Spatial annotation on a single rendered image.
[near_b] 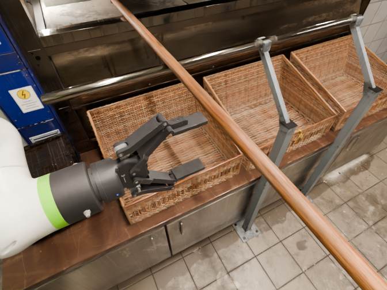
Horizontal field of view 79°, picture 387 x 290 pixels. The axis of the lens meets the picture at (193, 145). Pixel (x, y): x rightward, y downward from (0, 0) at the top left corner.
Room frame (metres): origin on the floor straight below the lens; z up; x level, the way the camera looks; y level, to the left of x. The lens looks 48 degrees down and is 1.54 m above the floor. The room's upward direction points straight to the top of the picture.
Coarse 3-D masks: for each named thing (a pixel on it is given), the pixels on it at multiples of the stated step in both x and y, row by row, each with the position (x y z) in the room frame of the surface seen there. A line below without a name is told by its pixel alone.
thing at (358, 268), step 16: (112, 0) 1.12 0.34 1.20; (128, 16) 0.94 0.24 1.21; (144, 32) 0.80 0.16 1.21; (160, 48) 0.68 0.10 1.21; (176, 64) 0.59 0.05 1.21; (192, 80) 0.52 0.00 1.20; (208, 96) 0.45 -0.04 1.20; (208, 112) 0.41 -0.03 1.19; (224, 112) 0.39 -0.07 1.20; (224, 128) 0.36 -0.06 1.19; (240, 128) 0.35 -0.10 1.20; (240, 144) 0.31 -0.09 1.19; (256, 160) 0.27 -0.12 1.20; (272, 176) 0.23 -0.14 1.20; (288, 192) 0.20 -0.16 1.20; (304, 208) 0.17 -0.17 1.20; (320, 224) 0.14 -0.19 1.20; (320, 240) 0.13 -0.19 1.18; (336, 240) 0.12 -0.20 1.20; (336, 256) 0.10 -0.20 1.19; (352, 256) 0.10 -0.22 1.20; (352, 272) 0.08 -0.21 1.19; (368, 272) 0.08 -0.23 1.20; (368, 288) 0.06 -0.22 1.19; (384, 288) 0.06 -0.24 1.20
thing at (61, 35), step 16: (224, 0) 1.20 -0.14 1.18; (240, 0) 1.21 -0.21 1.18; (256, 0) 1.25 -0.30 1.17; (272, 0) 1.30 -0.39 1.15; (144, 16) 1.01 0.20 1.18; (160, 16) 1.03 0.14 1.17; (176, 16) 1.06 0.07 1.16; (192, 16) 1.10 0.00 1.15; (48, 32) 0.86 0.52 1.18; (64, 32) 0.86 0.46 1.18; (80, 32) 0.89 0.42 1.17; (96, 32) 0.91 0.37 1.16; (112, 32) 0.94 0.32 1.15
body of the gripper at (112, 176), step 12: (132, 156) 0.26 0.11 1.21; (96, 168) 0.23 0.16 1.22; (108, 168) 0.23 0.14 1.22; (120, 168) 0.24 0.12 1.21; (144, 168) 0.25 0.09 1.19; (96, 180) 0.21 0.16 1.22; (108, 180) 0.21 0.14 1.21; (120, 180) 0.23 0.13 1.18; (108, 192) 0.20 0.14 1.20; (120, 192) 0.21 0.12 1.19
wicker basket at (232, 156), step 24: (144, 96) 0.94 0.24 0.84; (168, 96) 0.99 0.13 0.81; (192, 96) 1.04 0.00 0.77; (120, 120) 0.85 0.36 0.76; (168, 144) 0.85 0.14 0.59; (192, 144) 0.85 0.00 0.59; (216, 144) 0.83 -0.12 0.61; (168, 168) 0.69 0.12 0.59; (216, 168) 0.60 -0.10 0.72; (168, 192) 0.49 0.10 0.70; (192, 192) 0.54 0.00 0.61; (144, 216) 0.44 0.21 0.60
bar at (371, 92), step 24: (336, 24) 0.97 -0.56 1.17; (360, 24) 1.02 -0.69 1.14; (240, 48) 0.76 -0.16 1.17; (264, 48) 0.80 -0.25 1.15; (360, 48) 0.96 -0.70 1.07; (144, 72) 0.61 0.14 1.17; (168, 72) 0.64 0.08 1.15; (48, 96) 0.49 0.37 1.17; (72, 96) 0.51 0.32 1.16; (288, 120) 0.64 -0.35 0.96; (360, 120) 0.83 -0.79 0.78; (288, 144) 0.62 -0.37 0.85; (336, 144) 0.83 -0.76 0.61; (264, 192) 0.61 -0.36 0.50
